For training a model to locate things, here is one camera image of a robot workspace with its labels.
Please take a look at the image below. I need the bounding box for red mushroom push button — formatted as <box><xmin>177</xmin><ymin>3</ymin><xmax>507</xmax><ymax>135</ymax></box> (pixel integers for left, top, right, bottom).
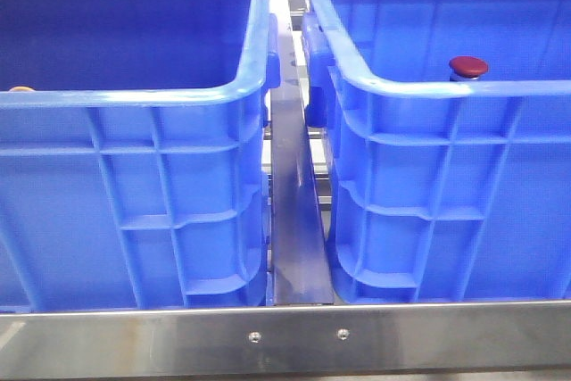
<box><xmin>449</xmin><ymin>55</ymin><xmax>489</xmax><ymax>82</ymax></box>

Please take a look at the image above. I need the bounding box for yellow mushroom push button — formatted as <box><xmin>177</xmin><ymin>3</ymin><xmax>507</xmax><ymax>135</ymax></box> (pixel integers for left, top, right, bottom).
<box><xmin>9</xmin><ymin>86</ymin><xmax>35</xmax><ymax>92</ymax></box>

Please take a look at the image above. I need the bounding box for right blue plastic crate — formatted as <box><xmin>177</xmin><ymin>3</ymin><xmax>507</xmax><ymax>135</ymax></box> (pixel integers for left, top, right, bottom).
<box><xmin>303</xmin><ymin>0</ymin><xmax>570</xmax><ymax>304</ymax></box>

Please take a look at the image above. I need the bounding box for blue plastic crate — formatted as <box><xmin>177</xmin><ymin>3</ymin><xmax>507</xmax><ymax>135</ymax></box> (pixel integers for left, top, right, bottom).
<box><xmin>1</xmin><ymin>0</ymin><xmax>280</xmax><ymax>313</ymax></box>
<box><xmin>303</xmin><ymin>0</ymin><xmax>570</xmax><ymax>304</ymax></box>

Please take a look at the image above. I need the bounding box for left blue plastic crate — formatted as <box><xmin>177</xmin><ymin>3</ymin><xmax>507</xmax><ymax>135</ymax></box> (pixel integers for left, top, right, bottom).
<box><xmin>1</xmin><ymin>0</ymin><xmax>280</xmax><ymax>313</ymax></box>

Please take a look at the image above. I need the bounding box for steel front shelf rail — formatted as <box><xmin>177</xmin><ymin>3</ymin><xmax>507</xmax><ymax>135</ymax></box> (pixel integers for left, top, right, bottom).
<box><xmin>1</xmin><ymin>301</ymin><xmax>570</xmax><ymax>380</ymax></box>

